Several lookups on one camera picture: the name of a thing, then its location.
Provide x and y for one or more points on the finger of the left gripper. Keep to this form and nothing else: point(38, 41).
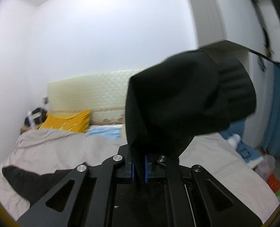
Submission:
point(181, 196)

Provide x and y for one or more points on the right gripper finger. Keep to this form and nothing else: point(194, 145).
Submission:
point(102, 195)

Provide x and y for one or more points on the black puffer jacket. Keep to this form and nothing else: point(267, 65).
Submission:
point(167, 105)

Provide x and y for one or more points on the grey bed duvet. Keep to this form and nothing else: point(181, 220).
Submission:
point(45, 151)

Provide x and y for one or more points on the wooden nightstand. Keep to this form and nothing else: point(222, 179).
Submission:
point(24, 129)

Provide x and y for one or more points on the yellow pillow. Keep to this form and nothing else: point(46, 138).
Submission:
point(77, 122)

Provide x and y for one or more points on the black bag on nightstand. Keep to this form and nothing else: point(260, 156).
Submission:
point(38, 116)

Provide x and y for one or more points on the light blue bed sheet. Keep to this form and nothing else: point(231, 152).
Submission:
point(109, 131)

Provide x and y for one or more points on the blue curtain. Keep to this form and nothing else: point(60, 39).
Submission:
point(271, 141)

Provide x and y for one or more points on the cream quilted headboard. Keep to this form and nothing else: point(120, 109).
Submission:
point(104, 94)

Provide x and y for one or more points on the grey white wardrobe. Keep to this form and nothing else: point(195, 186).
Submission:
point(231, 28)

